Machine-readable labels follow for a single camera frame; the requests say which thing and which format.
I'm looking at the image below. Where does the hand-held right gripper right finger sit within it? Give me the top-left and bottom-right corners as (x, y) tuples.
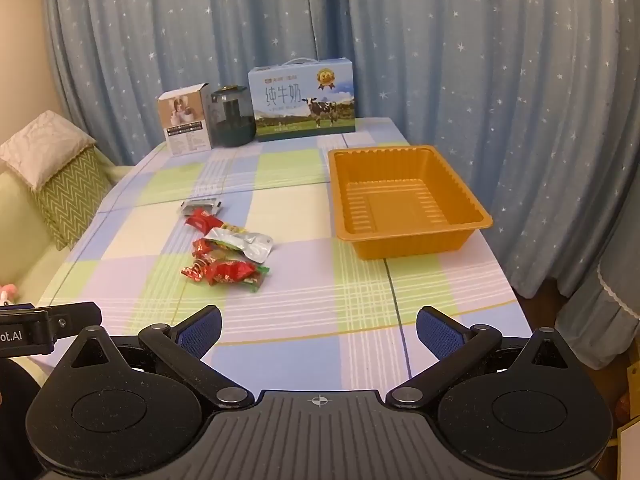
(385, 306), (588, 409)

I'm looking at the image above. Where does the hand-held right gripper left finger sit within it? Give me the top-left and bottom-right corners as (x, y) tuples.
(50, 306), (256, 409)

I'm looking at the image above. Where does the orange plastic tray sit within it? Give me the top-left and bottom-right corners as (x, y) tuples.
(327, 144), (494, 261)

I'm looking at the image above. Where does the red and gold candy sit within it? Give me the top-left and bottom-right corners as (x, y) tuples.
(181, 259), (211, 284)

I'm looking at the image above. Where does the light green sofa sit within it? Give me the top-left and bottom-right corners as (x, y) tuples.
(0, 149), (137, 307)

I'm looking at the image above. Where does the red and green snack packet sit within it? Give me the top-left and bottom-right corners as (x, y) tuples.
(200, 259), (272, 292)

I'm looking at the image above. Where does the silver foil snack packet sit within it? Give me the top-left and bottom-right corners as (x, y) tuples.
(205, 227), (275, 264)

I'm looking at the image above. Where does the red packet with white print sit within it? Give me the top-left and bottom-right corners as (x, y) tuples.
(185, 210), (224, 234)

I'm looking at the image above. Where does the checked tablecloth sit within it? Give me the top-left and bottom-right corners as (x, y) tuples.
(37, 117), (534, 406)

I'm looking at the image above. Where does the green chevron cushion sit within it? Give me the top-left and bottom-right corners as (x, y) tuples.
(34, 147), (119, 252)

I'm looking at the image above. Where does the black and silver snack packet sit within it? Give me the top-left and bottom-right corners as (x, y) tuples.
(180, 199), (224, 216)

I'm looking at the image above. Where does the grey curtain with lace trim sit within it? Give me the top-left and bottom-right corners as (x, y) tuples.
(555, 237), (640, 376)

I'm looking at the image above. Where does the white cardboard box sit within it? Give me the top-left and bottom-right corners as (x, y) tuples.
(157, 82), (214, 157)

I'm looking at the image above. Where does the dark green humidifier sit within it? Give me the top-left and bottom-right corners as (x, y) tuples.
(209, 85), (258, 149)

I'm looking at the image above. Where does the cream board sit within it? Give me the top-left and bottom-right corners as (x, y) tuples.
(617, 419), (640, 462)

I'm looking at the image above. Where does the blue milk carton box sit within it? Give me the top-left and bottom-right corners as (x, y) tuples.
(247, 57), (357, 144)

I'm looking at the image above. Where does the blue star curtain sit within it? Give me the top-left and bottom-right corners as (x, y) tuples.
(42, 0), (640, 301)

